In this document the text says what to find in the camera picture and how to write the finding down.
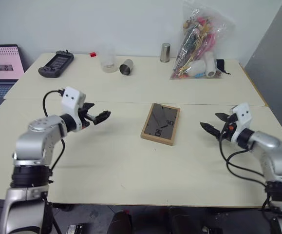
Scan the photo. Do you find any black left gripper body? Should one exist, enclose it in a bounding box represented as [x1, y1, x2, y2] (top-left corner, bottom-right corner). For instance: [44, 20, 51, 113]
[76, 103, 95, 129]

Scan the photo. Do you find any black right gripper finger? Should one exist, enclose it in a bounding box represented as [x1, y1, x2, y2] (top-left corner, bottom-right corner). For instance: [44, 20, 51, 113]
[199, 122, 221, 140]
[214, 112, 232, 122]

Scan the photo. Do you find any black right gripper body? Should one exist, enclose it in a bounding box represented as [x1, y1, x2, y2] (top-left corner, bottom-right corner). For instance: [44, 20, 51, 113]
[219, 114, 237, 142]

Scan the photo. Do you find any clear plastic cup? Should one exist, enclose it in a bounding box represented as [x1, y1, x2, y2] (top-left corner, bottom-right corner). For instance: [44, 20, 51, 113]
[99, 44, 118, 73]

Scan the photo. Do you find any wooden framed digital clock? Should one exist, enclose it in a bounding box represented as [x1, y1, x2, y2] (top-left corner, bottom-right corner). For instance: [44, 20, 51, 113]
[140, 102, 181, 147]

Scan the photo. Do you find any wide steel cup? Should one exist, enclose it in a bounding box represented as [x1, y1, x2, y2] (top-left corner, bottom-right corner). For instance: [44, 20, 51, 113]
[119, 58, 135, 76]

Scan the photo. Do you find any black handheld game console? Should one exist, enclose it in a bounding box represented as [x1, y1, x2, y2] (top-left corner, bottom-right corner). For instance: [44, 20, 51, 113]
[38, 49, 75, 79]

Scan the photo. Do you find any clear plastic bag of flowers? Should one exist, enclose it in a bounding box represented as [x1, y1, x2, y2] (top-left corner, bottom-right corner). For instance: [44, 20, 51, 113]
[169, 0, 237, 81]

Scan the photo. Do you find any tall steel cup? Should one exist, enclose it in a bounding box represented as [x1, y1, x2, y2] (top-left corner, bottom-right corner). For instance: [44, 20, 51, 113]
[159, 42, 171, 63]

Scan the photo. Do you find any black tripod stand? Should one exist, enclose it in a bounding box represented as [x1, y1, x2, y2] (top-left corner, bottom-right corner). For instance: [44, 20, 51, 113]
[41, 192, 61, 234]

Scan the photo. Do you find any dark rounded shape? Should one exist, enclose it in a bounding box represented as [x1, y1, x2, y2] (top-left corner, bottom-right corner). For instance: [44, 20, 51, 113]
[106, 209, 133, 234]

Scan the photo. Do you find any small black box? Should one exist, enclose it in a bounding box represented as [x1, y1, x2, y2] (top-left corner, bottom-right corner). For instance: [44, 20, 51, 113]
[66, 223, 86, 234]

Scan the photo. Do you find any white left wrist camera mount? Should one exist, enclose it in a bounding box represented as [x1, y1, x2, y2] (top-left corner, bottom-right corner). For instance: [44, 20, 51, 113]
[61, 86, 87, 134]

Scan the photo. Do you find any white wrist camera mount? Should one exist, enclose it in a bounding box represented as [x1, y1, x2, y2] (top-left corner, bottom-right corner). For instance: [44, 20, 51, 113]
[229, 102, 253, 143]
[61, 86, 87, 134]

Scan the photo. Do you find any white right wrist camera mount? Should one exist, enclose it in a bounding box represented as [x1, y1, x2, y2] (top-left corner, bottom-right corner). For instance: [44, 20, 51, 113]
[229, 102, 253, 143]

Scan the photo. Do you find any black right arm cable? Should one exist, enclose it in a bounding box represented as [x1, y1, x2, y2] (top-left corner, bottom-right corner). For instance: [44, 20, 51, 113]
[218, 121, 278, 214]

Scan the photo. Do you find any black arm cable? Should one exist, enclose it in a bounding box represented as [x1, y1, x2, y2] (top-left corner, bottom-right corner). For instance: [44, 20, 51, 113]
[42, 89, 67, 172]
[218, 121, 278, 214]

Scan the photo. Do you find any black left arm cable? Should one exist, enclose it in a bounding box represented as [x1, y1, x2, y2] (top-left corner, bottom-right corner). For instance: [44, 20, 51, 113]
[42, 89, 67, 172]

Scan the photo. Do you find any black drawstring pouch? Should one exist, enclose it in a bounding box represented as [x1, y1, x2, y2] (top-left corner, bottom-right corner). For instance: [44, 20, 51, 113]
[215, 58, 232, 75]

